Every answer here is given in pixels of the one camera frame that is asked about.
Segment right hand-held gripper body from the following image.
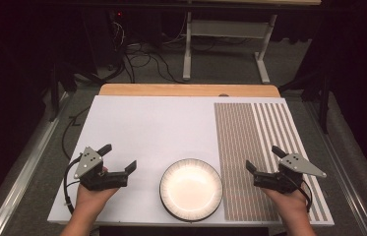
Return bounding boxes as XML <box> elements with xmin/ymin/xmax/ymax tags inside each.
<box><xmin>253</xmin><ymin>152</ymin><xmax>328</xmax><ymax>195</ymax></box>

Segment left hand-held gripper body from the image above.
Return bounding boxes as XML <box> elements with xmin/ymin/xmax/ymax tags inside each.
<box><xmin>73</xmin><ymin>146</ymin><xmax>129</xmax><ymax>192</ymax></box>

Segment white plate with dark rim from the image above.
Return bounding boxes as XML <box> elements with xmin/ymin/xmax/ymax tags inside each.
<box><xmin>158</xmin><ymin>157</ymin><xmax>224</xmax><ymax>222</ymax></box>

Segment person's left hand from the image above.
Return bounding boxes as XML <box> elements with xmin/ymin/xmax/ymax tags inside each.
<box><xmin>74</xmin><ymin>166</ymin><xmax>120</xmax><ymax>214</ymax></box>

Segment person's right hand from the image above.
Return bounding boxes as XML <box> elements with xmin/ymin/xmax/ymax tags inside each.
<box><xmin>261</xmin><ymin>186</ymin><xmax>310</xmax><ymax>218</ymax></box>

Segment brown striped placemat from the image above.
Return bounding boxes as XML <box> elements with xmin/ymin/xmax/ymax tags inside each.
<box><xmin>214</xmin><ymin>101</ymin><xmax>330</xmax><ymax>222</ymax></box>

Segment dark metal stand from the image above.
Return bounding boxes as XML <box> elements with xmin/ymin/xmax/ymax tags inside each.
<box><xmin>47</xmin><ymin>61</ymin><xmax>79</xmax><ymax>123</ymax></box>
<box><xmin>278</xmin><ymin>70</ymin><xmax>334</xmax><ymax>136</ymax></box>

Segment wooden table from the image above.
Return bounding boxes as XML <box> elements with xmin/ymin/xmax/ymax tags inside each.
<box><xmin>98</xmin><ymin>83</ymin><xmax>281</xmax><ymax>98</ymax></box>

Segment black box with red light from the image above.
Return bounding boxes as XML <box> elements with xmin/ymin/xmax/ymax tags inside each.
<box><xmin>82</xmin><ymin>9</ymin><xmax>163</xmax><ymax>75</ymax></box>

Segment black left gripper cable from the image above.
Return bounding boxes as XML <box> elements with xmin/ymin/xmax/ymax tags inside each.
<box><xmin>62</xmin><ymin>156</ymin><xmax>85</xmax><ymax>216</ymax></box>

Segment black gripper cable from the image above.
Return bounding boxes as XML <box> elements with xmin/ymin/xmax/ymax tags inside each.
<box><xmin>297</xmin><ymin>178</ymin><xmax>314</xmax><ymax>213</ymax></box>
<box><xmin>62</xmin><ymin>156</ymin><xmax>85</xmax><ymax>216</ymax></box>

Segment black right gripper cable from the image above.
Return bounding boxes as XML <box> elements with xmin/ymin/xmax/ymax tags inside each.
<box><xmin>297</xmin><ymin>178</ymin><xmax>314</xmax><ymax>213</ymax></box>

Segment black floor cable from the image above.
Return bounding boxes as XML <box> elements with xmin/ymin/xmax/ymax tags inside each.
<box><xmin>60</xmin><ymin>105</ymin><xmax>92</xmax><ymax>161</ymax></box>

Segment aluminium floor rail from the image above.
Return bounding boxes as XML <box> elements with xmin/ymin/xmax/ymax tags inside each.
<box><xmin>304</xmin><ymin>97</ymin><xmax>367</xmax><ymax>236</ymax></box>
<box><xmin>0</xmin><ymin>91</ymin><xmax>71</xmax><ymax>236</ymax></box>

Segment bundle of black floor cables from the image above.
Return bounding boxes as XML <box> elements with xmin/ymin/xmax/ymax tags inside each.
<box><xmin>105</xmin><ymin>19</ymin><xmax>187</xmax><ymax>85</ymax></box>

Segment white metal desk frame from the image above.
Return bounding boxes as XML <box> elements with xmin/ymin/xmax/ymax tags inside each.
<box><xmin>182</xmin><ymin>0</ymin><xmax>323</xmax><ymax>85</ymax></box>

